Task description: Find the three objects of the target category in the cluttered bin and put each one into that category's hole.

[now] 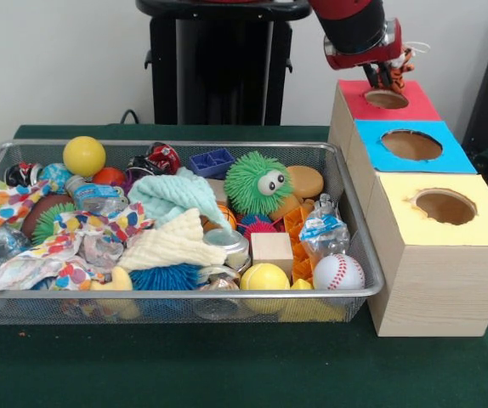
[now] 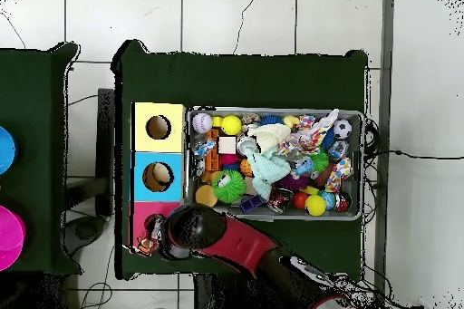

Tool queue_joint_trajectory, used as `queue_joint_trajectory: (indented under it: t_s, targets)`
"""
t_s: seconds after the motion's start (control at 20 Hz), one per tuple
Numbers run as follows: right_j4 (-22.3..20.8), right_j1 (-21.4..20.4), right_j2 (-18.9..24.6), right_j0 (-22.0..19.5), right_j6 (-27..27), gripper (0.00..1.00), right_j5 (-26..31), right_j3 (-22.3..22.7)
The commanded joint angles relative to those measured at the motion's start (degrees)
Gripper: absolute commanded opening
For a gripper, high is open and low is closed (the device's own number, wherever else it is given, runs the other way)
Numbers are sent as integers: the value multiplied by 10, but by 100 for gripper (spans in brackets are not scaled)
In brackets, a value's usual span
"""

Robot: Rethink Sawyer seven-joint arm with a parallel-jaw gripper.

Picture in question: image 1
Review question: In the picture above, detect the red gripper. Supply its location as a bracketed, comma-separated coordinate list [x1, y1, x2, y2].
[323, 17, 405, 90]

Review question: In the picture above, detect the orange striped tiger plush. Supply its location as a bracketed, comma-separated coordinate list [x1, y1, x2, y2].
[373, 40, 432, 95]

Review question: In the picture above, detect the wooden box with three holes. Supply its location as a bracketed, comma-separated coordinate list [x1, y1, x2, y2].
[327, 78, 488, 337]

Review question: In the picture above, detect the shallow silver mesh bin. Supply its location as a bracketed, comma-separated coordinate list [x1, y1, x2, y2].
[0, 139, 386, 326]

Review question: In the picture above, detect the tan round disc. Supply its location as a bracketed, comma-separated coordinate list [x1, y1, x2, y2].
[286, 164, 326, 200]

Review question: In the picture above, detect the green spiky toy with eyes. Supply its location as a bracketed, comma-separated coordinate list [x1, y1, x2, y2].
[223, 151, 295, 215]

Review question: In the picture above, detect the blue plastic compartment tray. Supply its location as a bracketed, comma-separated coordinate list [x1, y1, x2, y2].
[189, 147, 235, 179]

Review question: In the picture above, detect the white baseball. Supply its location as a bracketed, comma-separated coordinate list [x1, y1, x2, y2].
[312, 253, 366, 292]

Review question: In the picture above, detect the yellow tennis ball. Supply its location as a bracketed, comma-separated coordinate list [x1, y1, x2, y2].
[239, 263, 292, 315]

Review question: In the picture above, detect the mint green cloth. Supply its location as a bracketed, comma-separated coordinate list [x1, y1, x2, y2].
[128, 167, 233, 233]

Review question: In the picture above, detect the cream cloth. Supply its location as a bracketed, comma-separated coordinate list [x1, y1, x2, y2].
[117, 207, 228, 273]

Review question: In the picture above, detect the blue spiky ball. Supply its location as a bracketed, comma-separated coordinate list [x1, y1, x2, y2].
[129, 263, 205, 292]

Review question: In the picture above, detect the smooth yellow ball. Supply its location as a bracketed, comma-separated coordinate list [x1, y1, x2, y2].
[62, 135, 107, 178]

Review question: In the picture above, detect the polka dot cloth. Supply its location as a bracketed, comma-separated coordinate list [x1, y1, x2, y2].
[0, 202, 156, 295]

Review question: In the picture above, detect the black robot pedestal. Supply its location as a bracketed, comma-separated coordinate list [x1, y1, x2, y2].
[135, 0, 313, 127]

